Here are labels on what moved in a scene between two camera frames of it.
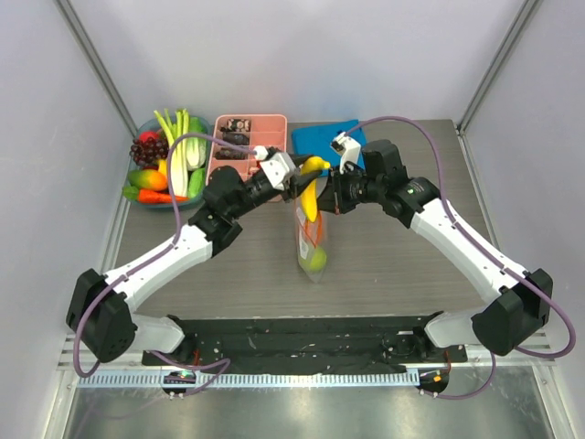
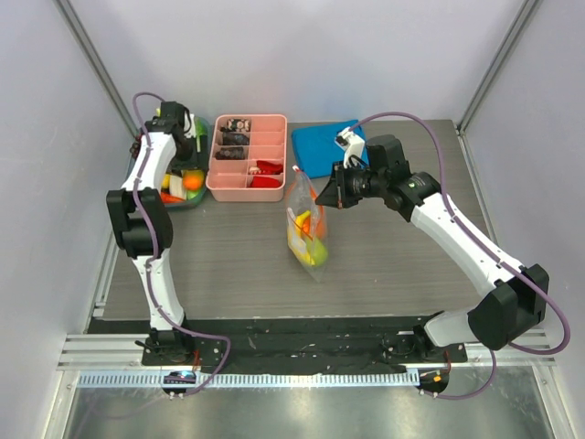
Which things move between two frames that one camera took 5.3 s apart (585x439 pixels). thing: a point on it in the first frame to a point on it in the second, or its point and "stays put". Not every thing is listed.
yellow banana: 309,193 to 296,243
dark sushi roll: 237,138 stays put
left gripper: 295,187 to 197,161
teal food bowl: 150,123 stays put
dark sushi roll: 229,154 stays put
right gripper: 336,194 stays put
